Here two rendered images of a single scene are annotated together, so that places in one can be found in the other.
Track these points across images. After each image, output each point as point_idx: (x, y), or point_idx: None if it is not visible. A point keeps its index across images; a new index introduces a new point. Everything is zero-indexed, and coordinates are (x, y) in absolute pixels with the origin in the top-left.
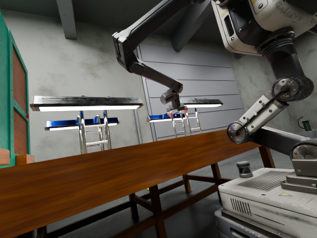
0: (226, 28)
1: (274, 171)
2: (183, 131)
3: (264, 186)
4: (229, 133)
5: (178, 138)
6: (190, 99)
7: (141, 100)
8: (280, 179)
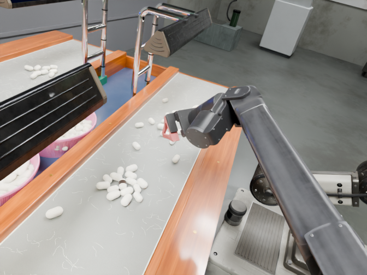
0: None
1: (258, 206)
2: (100, 52)
3: (266, 259)
4: (255, 184)
5: (212, 243)
6: (179, 29)
7: (98, 78)
8: (274, 238)
